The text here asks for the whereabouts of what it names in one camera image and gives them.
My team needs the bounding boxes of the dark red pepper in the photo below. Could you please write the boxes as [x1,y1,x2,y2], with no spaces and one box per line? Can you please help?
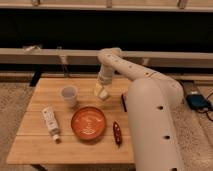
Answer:
[113,121,122,146]

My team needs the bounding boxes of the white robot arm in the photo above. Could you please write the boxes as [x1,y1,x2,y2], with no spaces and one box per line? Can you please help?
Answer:
[98,48,185,171]

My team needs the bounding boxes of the white sponge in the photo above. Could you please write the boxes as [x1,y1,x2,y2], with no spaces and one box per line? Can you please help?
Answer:
[94,83,109,100]

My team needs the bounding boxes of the black marker on table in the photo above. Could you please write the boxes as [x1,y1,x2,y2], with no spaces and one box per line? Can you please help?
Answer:
[121,94,127,112]

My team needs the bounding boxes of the translucent plastic cup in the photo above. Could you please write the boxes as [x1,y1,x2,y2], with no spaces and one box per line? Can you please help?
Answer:
[60,86,78,107]

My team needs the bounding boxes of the orange bowl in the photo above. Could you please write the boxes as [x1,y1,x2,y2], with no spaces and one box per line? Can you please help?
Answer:
[71,107,106,141]

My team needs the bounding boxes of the wooden table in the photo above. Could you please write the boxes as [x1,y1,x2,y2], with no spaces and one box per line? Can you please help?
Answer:
[7,78,133,164]

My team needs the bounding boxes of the white squeeze tube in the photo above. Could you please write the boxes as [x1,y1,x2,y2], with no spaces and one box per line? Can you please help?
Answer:
[42,106,61,143]

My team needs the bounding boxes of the blue device on floor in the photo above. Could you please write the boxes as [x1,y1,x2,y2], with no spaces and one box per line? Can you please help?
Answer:
[186,94,211,110]

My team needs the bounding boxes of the white horizontal rail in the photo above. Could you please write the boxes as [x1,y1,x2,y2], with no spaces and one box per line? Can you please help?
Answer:
[0,48,213,68]

